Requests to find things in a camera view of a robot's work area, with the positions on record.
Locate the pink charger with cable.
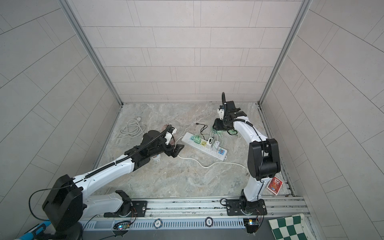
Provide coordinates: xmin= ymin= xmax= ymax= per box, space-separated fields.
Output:
xmin=160 ymin=125 xmax=168 ymax=132

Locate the small blue-socket power strip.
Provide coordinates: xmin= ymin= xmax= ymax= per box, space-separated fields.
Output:
xmin=151 ymin=154 xmax=161 ymax=162

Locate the green white checkerboard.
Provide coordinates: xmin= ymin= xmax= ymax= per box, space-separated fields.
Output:
xmin=269 ymin=214 xmax=315 ymax=240

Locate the green charger with cable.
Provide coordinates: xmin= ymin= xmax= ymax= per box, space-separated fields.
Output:
xmin=194 ymin=136 xmax=201 ymax=144

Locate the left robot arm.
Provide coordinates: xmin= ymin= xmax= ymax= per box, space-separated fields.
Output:
xmin=21 ymin=125 xmax=184 ymax=240

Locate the green cable bundle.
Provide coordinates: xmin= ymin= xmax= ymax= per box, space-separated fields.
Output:
xmin=209 ymin=127 xmax=241 ymax=142

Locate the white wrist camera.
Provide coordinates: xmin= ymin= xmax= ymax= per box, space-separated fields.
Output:
xmin=165 ymin=127 xmax=177 ymax=145
xmin=217 ymin=108 xmax=225 ymax=121

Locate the white power strip cord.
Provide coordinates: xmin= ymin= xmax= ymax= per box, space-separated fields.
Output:
xmin=117 ymin=116 xmax=147 ymax=139

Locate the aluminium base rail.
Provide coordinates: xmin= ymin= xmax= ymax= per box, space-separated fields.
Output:
xmin=80 ymin=197 xmax=310 ymax=234

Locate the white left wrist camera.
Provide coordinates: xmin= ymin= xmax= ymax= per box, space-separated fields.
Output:
xmin=165 ymin=127 xmax=177 ymax=145

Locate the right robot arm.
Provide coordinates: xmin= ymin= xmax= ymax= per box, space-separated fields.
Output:
xmin=213 ymin=95 xmax=281 ymax=216

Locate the long strip white cord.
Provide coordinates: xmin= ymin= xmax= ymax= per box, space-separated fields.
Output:
xmin=176 ymin=154 xmax=248 ymax=170

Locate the red card packet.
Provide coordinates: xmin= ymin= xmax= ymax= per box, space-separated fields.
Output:
xmin=267 ymin=177 xmax=284 ymax=196

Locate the long multicolour power strip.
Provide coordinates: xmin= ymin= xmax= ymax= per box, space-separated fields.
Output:
xmin=181 ymin=132 xmax=228 ymax=161

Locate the small white charger adapter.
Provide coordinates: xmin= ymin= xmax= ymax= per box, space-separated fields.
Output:
xmin=209 ymin=128 xmax=226 ymax=151

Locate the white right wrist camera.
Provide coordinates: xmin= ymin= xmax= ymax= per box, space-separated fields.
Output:
xmin=217 ymin=108 xmax=225 ymax=121

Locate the blue handled tool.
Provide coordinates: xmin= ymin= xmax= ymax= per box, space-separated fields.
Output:
xmin=15 ymin=221 xmax=51 ymax=240

